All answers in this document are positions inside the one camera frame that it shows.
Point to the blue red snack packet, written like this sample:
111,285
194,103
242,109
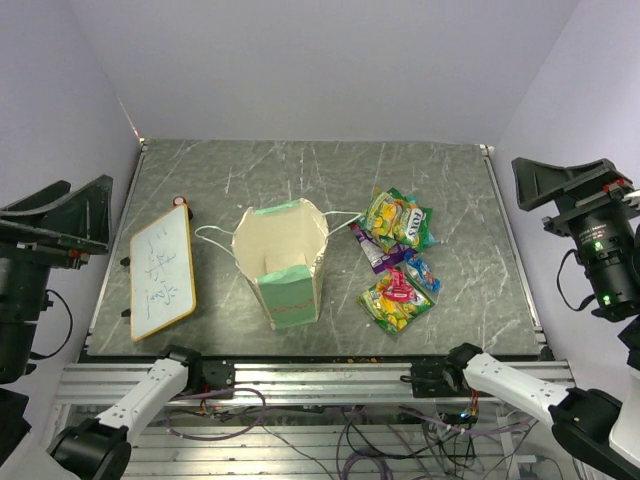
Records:
419,271

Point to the small whiteboard orange frame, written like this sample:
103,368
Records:
162,280

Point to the teal snack packet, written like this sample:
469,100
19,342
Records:
431,241

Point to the pink magenta snack packet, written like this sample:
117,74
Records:
399,289

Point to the purple snack packet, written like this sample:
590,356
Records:
377,258

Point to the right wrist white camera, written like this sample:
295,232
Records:
632,199

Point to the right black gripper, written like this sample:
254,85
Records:
536,182

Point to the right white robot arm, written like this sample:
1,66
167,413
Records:
591,425

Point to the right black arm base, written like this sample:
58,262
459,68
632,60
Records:
436,379

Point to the green white paper bag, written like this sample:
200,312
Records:
280,251

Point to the green yellow Fox's candy packet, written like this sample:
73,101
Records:
393,215

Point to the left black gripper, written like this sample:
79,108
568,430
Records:
80,221

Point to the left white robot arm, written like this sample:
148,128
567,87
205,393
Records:
100,447

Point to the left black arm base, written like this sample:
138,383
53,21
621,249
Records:
205,376

